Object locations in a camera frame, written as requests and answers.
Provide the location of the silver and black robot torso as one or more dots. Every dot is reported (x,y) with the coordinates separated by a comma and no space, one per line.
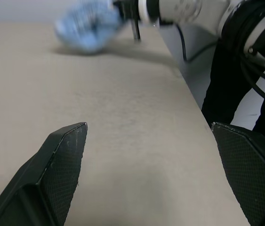
(224,94)

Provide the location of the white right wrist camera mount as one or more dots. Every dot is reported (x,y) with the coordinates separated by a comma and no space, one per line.
(143,9)

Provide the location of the light blue microfiber cloth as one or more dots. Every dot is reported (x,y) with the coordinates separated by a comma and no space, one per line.
(85,26)

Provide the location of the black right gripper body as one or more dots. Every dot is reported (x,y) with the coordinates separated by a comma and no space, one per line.
(127,8)

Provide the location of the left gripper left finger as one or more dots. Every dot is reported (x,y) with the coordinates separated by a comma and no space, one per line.
(52,169)

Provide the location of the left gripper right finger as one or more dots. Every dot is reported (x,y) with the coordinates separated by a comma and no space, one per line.
(252,174)

